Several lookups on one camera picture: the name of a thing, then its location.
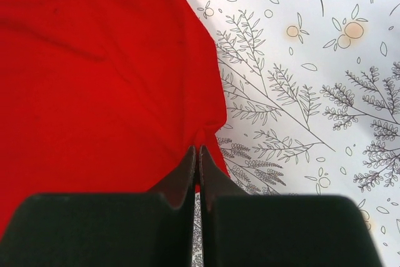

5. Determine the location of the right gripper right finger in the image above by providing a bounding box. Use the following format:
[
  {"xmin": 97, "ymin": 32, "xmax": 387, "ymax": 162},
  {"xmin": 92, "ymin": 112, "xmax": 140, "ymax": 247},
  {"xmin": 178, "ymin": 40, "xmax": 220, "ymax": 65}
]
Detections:
[{"xmin": 198, "ymin": 146, "xmax": 381, "ymax": 267}]

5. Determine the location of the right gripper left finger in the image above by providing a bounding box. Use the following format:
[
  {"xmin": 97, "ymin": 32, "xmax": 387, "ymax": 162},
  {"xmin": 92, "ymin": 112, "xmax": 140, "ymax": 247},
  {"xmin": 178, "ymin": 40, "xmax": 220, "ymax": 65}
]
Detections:
[{"xmin": 1, "ymin": 147, "xmax": 196, "ymax": 266}]

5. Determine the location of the red t shirt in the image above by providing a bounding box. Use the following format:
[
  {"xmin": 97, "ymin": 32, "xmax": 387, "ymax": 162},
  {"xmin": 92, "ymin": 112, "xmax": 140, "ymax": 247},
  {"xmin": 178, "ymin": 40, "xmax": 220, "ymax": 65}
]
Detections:
[{"xmin": 1, "ymin": 0, "xmax": 227, "ymax": 229}]

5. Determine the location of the floral patterned table mat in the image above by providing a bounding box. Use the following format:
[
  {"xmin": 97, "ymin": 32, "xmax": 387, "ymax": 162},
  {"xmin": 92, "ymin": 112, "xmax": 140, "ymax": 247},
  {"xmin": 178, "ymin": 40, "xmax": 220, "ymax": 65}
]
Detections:
[{"xmin": 188, "ymin": 0, "xmax": 399, "ymax": 266}]

